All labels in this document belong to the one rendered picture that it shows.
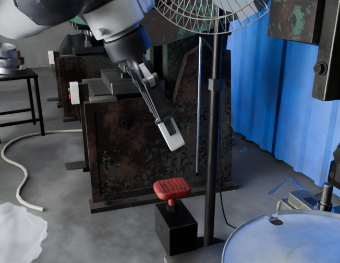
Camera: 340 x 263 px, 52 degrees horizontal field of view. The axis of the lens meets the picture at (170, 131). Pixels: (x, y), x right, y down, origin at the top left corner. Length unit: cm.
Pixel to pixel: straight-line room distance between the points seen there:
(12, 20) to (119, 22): 15
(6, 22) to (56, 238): 147
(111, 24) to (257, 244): 39
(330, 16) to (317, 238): 31
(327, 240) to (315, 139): 185
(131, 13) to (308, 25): 26
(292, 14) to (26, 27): 37
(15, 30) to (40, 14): 8
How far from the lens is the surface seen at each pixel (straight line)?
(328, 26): 48
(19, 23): 56
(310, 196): 74
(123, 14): 56
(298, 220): 61
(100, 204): 207
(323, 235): 59
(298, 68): 248
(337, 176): 49
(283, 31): 52
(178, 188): 71
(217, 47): 126
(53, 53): 400
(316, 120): 238
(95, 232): 190
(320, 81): 48
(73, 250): 182
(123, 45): 57
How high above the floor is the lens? 111
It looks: 20 degrees down
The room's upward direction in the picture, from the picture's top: straight up
